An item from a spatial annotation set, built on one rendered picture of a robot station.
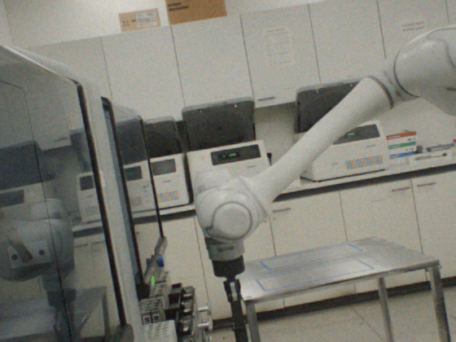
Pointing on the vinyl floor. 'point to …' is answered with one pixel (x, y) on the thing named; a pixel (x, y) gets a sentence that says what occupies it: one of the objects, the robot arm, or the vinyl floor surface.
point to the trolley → (339, 276)
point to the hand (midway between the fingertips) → (242, 340)
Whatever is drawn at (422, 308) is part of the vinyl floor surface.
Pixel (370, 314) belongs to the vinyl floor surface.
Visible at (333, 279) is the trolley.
